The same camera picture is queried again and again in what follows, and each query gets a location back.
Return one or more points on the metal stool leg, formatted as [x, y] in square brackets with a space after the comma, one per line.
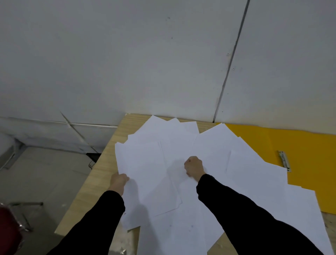
[26, 204]

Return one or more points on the person's left hand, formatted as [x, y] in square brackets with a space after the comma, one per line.
[118, 182]

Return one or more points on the person's right hand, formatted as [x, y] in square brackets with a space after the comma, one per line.
[194, 168]

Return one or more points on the black flat panel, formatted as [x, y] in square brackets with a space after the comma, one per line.
[94, 157]

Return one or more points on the dark red stool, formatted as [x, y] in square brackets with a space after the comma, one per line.
[9, 231]

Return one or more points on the gathered white papers stack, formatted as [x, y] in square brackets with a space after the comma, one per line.
[144, 168]

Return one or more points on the person's right forearm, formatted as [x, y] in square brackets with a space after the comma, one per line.
[249, 220]

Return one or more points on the silver metal folder clip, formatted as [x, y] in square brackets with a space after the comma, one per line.
[284, 160]

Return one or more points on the yellow folder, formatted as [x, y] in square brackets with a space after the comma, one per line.
[309, 157]

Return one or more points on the pile of white papers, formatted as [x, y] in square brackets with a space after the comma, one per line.
[249, 184]

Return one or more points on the person's left forearm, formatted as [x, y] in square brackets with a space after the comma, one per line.
[94, 226]

